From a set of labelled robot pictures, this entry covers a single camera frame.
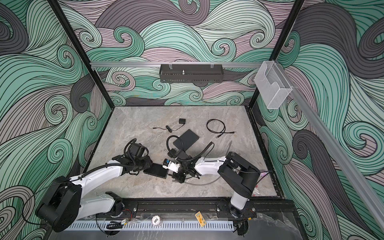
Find clear acrylic wall holder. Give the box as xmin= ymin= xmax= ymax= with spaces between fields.
xmin=254 ymin=61 xmax=293 ymax=110

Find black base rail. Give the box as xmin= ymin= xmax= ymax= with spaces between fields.
xmin=122 ymin=197 xmax=296 ymax=219

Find coiled black cable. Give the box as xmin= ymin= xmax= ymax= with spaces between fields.
xmin=206 ymin=118 xmax=236 ymax=139

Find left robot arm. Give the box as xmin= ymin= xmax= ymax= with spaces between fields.
xmin=35 ymin=139 xmax=153 ymax=233

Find lower grey ethernet cable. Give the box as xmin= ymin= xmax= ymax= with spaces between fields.
xmin=185 ymin=175 xmax=223 ymax=186

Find white slotted cable duct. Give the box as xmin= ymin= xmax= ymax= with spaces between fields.
xmin=66 ymin=221 xmax=234 ymax=232

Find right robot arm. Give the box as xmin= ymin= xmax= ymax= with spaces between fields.
xmin=163 ymin=135 xmax=269 ymax=212

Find ribbed black network switch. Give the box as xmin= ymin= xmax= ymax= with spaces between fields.
xmin=143 ymin=163 xmax=169 ymax=179

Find yellow tag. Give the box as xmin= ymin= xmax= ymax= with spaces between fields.
xmin=195 ymin=212 xmax=207 ymax=228

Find red yellow wire bundle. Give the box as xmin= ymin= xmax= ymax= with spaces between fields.
xmin=118 ymin=208 xmax=133 ymax=226

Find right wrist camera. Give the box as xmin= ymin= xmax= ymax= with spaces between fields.
xmin=163 ymin=159 xmax=181 ymax=173

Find black wall tray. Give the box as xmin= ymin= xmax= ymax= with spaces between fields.
xmin=159 ymin=64 xmax=224 ymax=84

